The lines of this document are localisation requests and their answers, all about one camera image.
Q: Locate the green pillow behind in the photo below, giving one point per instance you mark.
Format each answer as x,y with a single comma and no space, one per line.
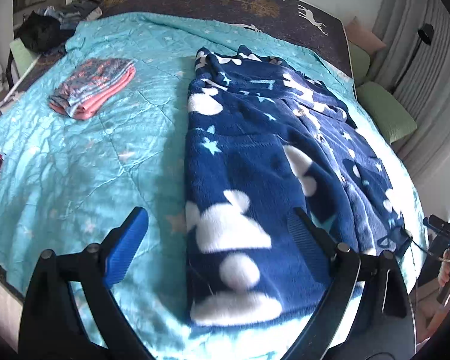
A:
360,62

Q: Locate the turquoise quilted bedspread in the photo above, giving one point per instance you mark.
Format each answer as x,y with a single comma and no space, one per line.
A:
163,324

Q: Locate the black floor lamp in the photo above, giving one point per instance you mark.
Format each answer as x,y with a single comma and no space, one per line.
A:
425,37

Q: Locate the grey pleated curtain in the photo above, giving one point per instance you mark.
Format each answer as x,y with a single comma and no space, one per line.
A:
425,90

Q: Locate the grey striped clothes pile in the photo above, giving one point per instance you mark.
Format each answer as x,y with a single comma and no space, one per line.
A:
70,15

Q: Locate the green pillow near curtain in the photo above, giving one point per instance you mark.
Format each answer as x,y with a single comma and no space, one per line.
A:
390,117

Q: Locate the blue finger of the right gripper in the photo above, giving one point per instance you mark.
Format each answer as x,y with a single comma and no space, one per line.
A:
439,226

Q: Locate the person's right hand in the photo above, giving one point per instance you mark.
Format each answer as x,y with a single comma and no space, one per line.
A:
444,274

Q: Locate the pink pillow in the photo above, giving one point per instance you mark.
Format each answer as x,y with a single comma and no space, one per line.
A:
363,38

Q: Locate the navy fleece star pajama top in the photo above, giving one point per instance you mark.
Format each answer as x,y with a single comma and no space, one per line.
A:
263,139

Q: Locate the light green folded cloth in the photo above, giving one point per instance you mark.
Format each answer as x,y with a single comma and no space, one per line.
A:
24,58

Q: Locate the folded pink patterned clothes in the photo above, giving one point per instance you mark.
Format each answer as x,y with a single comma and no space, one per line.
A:
90,85

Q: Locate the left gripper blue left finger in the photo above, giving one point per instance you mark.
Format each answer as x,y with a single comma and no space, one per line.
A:
51,326

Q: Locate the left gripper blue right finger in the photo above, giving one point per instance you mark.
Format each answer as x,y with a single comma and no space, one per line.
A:
365,312

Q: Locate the black garment pile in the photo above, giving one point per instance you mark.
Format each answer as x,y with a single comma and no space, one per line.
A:
41,34

